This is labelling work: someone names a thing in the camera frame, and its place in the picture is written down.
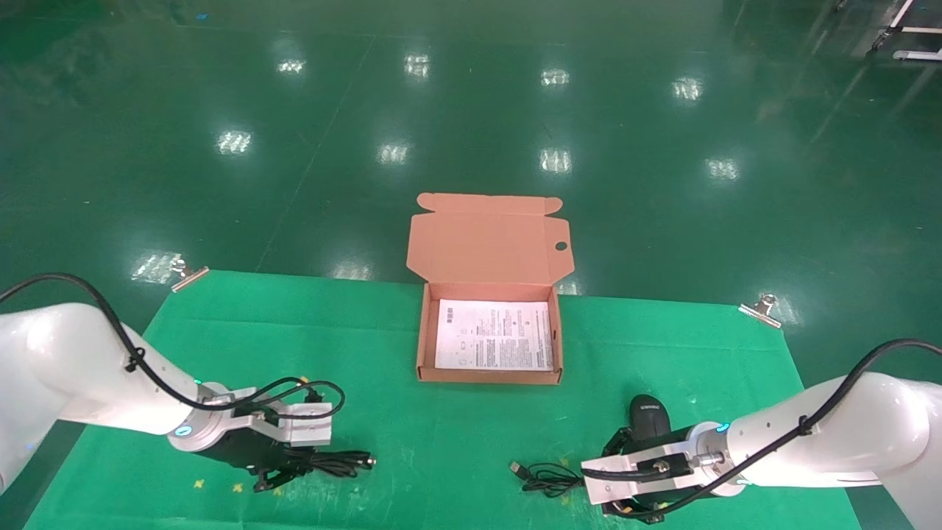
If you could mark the green table mat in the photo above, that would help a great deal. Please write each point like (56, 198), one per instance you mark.
(441, 442)

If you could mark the open brown cardboard box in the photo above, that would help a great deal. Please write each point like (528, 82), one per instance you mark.
(486, 250)

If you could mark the white metal frame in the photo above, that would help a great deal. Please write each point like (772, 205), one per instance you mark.
(916, 55)

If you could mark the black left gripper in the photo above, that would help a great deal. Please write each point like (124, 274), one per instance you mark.
(239, 449)

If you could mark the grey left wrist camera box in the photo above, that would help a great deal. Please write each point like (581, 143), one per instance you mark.
(305, 427)

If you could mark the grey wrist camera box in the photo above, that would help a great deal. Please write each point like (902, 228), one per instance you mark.
(305, 427)
(625, 471)

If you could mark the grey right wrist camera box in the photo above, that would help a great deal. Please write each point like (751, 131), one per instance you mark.
(625, 471)

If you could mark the white printed instruction sheet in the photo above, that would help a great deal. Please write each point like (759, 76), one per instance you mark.
(493, 335)

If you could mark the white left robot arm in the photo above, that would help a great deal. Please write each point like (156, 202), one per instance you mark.
(66, 361)

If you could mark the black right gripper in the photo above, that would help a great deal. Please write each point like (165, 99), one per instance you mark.
(662, 508)

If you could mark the silver metal clamp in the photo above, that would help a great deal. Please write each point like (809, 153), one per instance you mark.
(762, 313)
(188, 278)

